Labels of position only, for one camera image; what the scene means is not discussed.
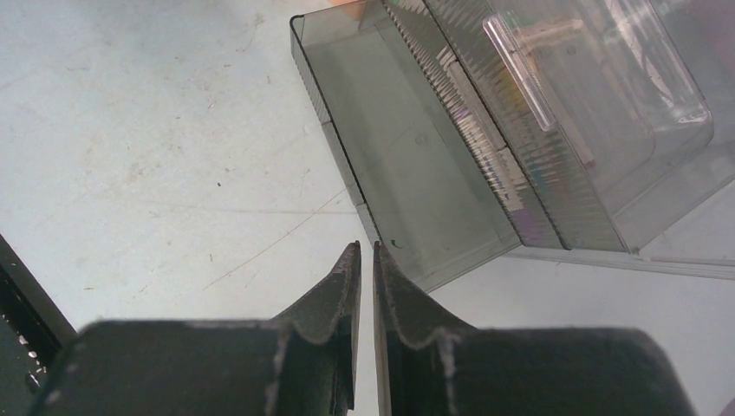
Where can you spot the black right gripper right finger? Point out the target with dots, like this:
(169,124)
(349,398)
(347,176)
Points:
(430,362)

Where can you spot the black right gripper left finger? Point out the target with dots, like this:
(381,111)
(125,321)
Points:
(300,362)

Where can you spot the grey transparent drawer unit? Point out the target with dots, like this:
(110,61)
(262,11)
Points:
(587,132)

